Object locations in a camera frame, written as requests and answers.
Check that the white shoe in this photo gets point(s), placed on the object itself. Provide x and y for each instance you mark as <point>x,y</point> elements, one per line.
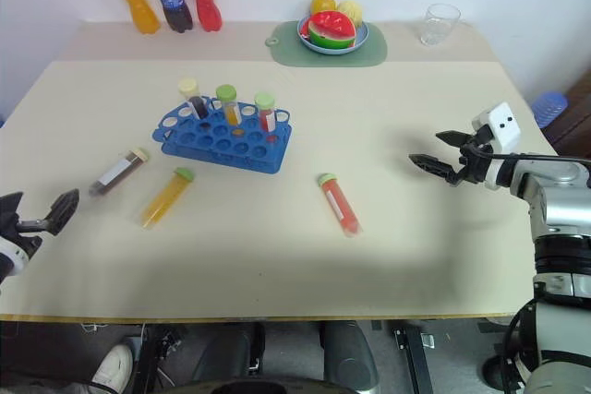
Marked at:
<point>115,366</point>

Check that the toy watermelon slice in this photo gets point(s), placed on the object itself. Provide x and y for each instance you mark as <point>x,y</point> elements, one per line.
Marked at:
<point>332,29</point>

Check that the pale yellow toy fruit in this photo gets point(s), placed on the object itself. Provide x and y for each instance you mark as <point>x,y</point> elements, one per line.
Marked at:
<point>352,10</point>

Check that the blue plastic stool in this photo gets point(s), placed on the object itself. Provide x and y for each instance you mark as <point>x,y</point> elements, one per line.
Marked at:
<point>549,109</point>

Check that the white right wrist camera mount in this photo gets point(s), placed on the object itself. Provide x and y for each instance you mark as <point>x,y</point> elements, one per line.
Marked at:
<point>503,128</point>

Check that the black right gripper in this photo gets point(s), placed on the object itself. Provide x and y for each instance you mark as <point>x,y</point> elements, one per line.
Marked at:
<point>473,165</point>

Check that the blue test tube rack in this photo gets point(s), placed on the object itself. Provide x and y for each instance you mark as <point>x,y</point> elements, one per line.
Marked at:
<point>221,145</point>

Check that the green silicone mat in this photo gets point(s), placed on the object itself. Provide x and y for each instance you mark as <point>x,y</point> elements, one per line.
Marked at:
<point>374,50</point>

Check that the yellow orange toy fruit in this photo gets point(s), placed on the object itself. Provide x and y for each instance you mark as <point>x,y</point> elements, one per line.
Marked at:
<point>322,3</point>

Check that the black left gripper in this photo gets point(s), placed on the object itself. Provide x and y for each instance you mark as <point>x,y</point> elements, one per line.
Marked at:
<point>20,237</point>

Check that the dark rounded shape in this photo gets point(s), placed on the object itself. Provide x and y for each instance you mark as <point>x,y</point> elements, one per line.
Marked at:
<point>348,357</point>

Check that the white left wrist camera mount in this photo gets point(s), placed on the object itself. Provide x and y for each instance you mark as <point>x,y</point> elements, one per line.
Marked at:
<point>11,260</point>

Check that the blue plate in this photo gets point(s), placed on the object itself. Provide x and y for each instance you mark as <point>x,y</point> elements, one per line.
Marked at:
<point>323,49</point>

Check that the brown wooden furniture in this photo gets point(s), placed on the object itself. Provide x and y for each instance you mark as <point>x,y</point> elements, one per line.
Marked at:
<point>575,122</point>

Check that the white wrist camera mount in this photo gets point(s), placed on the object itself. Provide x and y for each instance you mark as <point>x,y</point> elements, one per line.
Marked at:
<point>503,128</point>
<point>11,260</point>

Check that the black metal frame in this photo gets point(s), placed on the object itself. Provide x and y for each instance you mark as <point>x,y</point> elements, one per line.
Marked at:
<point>413,357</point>

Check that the clear glass cup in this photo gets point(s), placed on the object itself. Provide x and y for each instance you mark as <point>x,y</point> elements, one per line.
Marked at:
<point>438,25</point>

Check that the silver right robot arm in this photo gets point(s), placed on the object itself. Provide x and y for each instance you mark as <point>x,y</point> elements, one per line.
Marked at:
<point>561,209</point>

